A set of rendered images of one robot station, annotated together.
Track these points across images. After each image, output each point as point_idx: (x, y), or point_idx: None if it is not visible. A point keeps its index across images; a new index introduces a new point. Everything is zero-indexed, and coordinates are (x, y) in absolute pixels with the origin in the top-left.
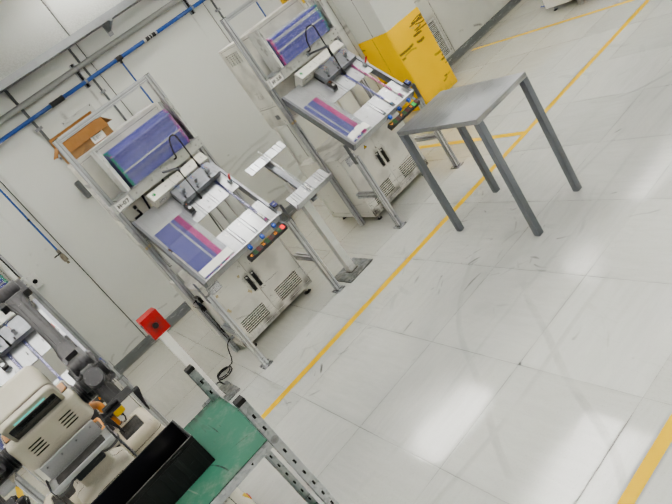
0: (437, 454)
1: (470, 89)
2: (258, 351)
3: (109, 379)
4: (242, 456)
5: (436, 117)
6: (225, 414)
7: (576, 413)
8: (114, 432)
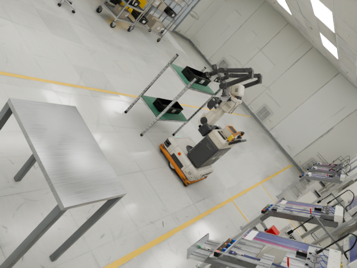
0: (116, 135)
1: (49, 150)
2: None
3: (213, 73)
4: (174, 65)
5: (92, 155)
6: (183, 78)
7: (73, 105)
8: (213, 98)
